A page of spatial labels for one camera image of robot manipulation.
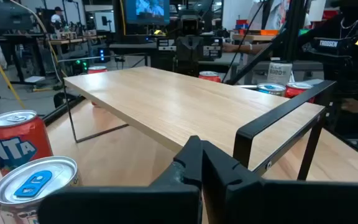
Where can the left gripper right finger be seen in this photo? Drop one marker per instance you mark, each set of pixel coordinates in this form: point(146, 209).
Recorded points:
point(291, 205)

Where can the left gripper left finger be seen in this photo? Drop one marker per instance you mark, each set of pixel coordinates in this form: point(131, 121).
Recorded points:
point(120, 205)

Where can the silver blue energy drink can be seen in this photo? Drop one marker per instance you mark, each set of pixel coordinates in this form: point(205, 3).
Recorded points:
point(23, 180)
point(270, 88)

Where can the red cola can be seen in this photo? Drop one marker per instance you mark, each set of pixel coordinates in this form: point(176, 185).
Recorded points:
point(295, 91)
point(97, 70)

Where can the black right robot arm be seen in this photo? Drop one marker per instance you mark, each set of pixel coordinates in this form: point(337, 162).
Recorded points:
point(328, 43)

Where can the orange soda can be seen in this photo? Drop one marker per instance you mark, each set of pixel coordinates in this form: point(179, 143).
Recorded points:
point(17, 140)

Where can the black device green lights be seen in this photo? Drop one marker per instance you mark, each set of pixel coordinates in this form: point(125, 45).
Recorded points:
point(81, 66)

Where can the black device blue lights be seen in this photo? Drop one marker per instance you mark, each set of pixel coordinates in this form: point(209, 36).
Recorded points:
point(102, 55)

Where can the red can behind tray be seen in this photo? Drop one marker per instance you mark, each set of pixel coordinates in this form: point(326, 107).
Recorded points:
point(210, 77)

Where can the wooden workbench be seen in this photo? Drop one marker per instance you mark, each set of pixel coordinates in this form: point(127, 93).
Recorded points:
point(73, 40)

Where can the orange tray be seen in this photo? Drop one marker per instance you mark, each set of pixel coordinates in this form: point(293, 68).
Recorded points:
point(261, 32)

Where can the black background machine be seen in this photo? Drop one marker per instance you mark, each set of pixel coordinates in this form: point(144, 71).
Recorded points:
point(191, 43)

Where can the red blue bin stack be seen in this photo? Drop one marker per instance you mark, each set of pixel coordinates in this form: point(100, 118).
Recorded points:
point(242, 25)

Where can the black desk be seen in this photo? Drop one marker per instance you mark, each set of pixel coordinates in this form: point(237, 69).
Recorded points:
point(20, 40)

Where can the television screen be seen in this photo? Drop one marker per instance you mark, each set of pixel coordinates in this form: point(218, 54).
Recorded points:
point(148, 11)

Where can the person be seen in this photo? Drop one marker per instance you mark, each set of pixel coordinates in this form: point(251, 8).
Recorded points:
point(56, 18)

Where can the black monitor back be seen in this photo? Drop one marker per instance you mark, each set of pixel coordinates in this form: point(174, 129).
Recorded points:
point(9, 15)

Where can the wooden shelf black metal frame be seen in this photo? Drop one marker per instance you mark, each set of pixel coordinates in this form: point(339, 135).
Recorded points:
point(182, 102)

